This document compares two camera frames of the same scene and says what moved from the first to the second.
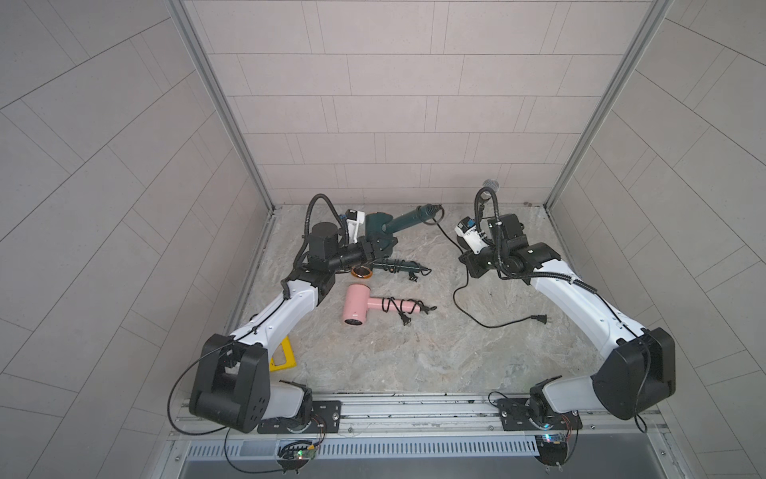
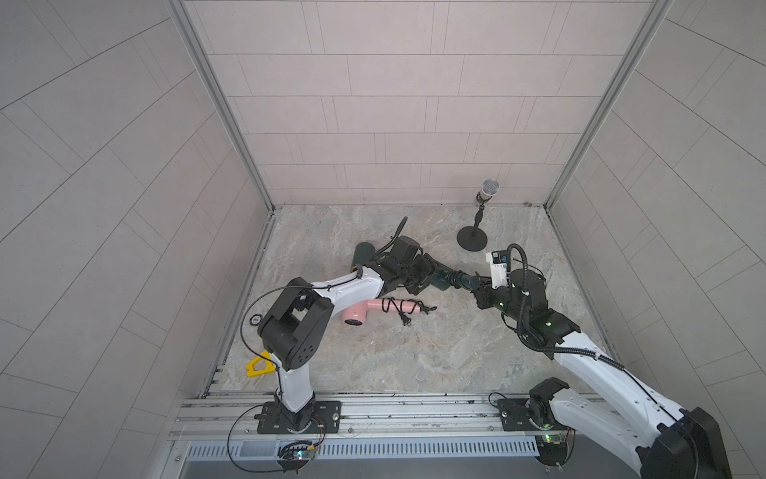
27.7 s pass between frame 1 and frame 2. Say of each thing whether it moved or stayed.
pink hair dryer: stayed
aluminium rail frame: stayed
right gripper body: moved
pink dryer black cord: stayed
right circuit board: stayed
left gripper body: moved
